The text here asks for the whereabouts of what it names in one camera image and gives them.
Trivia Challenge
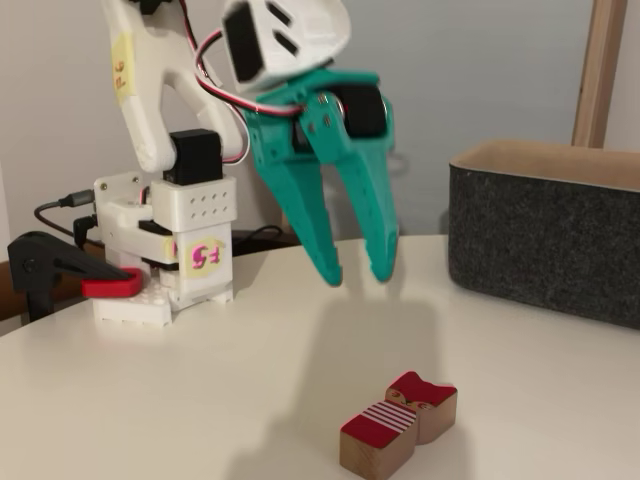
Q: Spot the red cat wooden block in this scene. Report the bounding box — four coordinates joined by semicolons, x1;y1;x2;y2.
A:
339;370;459;474

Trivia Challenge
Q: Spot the dark grey felt basket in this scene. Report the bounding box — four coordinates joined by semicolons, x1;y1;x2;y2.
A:
448;139;640;331

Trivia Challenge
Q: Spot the pale grey panel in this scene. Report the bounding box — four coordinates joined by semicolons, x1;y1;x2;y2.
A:
319;0;596;240

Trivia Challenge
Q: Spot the black power plug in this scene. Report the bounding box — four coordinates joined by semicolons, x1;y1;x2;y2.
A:
73;214;99;249

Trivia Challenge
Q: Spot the black red bar clamp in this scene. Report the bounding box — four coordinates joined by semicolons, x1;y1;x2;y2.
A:
7;230;146;324

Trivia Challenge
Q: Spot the thin black cable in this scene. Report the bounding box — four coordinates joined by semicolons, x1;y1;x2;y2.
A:
230;224;285;251

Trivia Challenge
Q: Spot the red white black servo wire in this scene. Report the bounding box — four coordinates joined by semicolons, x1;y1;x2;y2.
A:
177;0;307;120

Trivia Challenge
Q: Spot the grey usb cable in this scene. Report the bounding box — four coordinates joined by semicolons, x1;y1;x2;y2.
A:
33;191;99;246

